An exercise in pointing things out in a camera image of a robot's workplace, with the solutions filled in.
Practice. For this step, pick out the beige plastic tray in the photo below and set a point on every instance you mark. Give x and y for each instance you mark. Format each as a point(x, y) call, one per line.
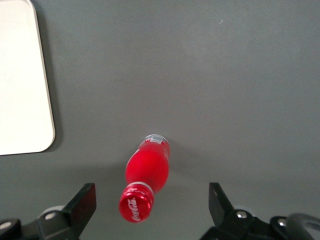
point(20, 80)

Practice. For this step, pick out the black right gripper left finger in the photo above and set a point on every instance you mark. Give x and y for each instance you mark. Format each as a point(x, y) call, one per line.
point(80, 205)

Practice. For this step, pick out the red coke bottle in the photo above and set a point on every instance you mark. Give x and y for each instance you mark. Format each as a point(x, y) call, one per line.
point(147, 167)

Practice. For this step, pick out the dark grey table mat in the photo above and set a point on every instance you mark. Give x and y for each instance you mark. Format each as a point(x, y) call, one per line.
point(200, 75)

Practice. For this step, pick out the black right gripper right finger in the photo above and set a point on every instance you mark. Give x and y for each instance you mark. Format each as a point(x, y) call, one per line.
point(220, 207)

